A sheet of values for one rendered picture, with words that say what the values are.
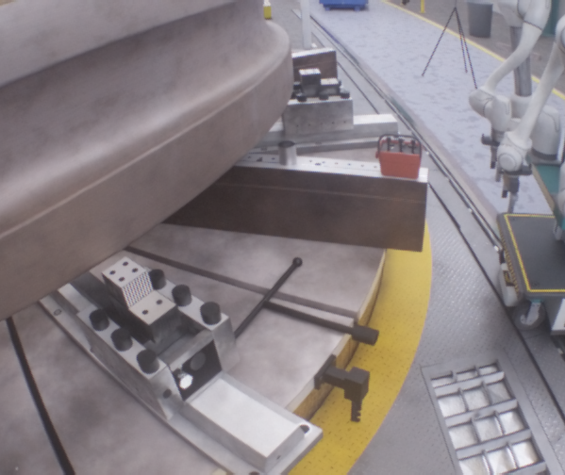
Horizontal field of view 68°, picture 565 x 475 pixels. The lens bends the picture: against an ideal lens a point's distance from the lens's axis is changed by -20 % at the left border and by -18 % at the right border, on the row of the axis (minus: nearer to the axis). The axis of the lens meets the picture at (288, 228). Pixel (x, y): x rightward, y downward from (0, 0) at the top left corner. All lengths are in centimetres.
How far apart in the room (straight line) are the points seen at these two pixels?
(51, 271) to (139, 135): 55
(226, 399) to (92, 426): 56
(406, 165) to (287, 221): 66
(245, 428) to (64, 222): 82
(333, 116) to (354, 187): 103
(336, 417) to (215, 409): 66
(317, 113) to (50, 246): 212
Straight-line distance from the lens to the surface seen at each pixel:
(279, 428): 152
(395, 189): 223
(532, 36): 226
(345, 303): 211
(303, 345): 194
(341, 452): 199
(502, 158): 183
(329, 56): 449
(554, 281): 238
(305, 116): 318
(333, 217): 236
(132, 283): 153
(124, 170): 156
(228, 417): 157
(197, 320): 157
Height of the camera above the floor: 173
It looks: 34 degrees down
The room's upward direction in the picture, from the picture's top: 5 degrees counter-clockwise
